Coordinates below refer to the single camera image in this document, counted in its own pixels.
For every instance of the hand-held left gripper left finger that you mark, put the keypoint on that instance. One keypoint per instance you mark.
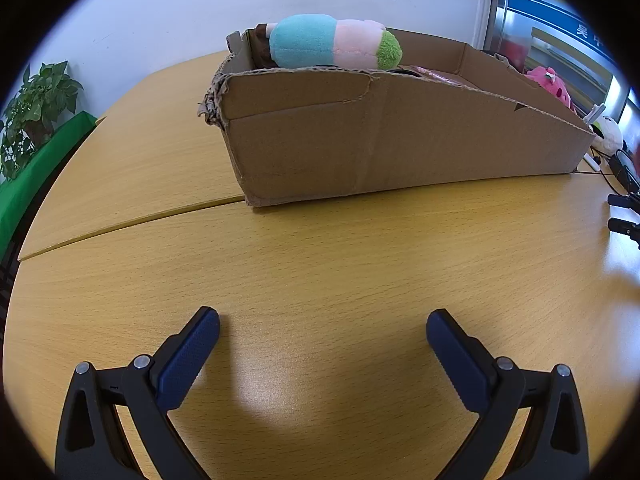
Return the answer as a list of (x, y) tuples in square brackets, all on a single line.
[(187, 355)]

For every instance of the pale phone case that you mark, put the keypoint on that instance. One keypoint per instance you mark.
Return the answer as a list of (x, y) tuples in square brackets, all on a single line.
[(440, 75)]

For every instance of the green potted plant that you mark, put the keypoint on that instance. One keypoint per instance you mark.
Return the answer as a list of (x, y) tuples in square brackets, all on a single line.
[(35, 105)]

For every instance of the brown cardboard box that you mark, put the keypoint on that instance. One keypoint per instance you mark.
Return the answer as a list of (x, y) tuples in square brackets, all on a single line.
[(380, 130)]

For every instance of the black object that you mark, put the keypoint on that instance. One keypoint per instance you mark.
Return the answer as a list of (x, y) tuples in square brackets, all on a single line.
[(406, 72)]

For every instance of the blue wall sign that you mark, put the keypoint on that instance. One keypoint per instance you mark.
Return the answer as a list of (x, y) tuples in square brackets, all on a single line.
[(560, 10)]

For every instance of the teal pink green plush toy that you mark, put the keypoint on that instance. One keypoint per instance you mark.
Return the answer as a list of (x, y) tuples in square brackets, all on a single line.
[(325, 40)]

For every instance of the brown plush item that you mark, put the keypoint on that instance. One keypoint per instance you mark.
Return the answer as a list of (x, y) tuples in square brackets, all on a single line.
[(260, 47)]

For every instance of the grey cloth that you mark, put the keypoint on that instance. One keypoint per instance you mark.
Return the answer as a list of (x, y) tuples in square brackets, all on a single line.
[(502, 60)]

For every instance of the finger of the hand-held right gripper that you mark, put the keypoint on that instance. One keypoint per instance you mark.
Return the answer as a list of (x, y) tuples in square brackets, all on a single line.
[(625, 226), (622, 200)]

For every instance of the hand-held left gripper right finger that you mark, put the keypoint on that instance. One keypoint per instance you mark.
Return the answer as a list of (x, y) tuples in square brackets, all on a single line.
[(460, 360)]

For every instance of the white plush toy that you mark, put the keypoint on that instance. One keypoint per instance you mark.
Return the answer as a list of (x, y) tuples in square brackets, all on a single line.
[(607, 132)]

